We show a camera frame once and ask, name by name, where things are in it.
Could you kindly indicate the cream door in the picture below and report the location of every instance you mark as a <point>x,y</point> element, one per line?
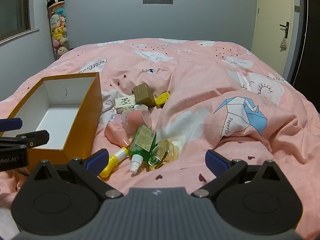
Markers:
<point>272,17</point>

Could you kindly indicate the pink bottle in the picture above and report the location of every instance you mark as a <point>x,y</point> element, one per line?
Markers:
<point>115,131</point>

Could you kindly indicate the dark wardrobe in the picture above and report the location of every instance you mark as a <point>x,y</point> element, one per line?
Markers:
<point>311,55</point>

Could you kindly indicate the gold round jar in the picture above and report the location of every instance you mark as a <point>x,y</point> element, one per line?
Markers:
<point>160,153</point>

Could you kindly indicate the clear tube of plush toys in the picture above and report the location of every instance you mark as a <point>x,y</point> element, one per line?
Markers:
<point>59,30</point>

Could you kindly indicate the clear cup with pink sponge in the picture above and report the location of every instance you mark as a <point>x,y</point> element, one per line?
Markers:
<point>136,120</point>

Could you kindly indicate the orange cardboard box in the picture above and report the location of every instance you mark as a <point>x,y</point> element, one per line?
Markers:
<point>82,120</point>

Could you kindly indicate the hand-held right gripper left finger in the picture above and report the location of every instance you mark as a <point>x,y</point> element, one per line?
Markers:
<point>96,160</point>

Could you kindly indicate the grey wall outlet strip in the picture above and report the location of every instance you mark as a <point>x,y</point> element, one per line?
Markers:
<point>158,0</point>

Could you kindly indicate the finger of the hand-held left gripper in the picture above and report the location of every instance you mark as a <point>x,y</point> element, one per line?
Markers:
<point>35,138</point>
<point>10,124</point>

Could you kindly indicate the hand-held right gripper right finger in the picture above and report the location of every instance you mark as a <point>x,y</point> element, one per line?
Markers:
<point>215,161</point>

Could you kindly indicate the yellow clip toy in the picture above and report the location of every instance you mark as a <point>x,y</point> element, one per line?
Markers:
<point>162,99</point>

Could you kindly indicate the window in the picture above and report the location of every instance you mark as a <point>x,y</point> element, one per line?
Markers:
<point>12,7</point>

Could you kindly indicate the brown cube box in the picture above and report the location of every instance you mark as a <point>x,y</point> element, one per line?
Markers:
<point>145,95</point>

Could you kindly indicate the white box with black characters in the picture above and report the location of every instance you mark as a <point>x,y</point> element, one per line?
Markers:
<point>125,102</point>

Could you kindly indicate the small hanging pouch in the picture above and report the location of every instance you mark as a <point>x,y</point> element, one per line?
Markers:
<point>283,44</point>

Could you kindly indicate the yellow bottle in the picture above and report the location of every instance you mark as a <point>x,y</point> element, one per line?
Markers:
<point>112,162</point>

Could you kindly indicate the pink printed blanket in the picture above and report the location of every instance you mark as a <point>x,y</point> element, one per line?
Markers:
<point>212,80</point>

